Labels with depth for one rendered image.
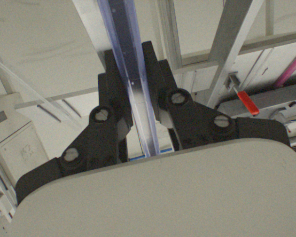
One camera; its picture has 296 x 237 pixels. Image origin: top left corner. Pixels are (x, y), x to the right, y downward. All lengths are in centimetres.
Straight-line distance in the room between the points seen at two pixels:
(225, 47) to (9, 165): 90
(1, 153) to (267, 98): 97
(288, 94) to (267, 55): 18
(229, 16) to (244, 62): 12
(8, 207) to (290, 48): 97
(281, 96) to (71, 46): 187
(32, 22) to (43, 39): 16
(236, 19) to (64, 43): 189
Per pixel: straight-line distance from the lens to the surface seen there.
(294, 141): 91
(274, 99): 61
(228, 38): 39
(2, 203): 86
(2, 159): 96
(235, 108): 54
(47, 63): 218
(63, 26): 215
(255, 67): 50
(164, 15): 64
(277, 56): 51
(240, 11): 36
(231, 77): 47
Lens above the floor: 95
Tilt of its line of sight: 19 degrees up
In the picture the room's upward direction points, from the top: 168 degrees clockwise
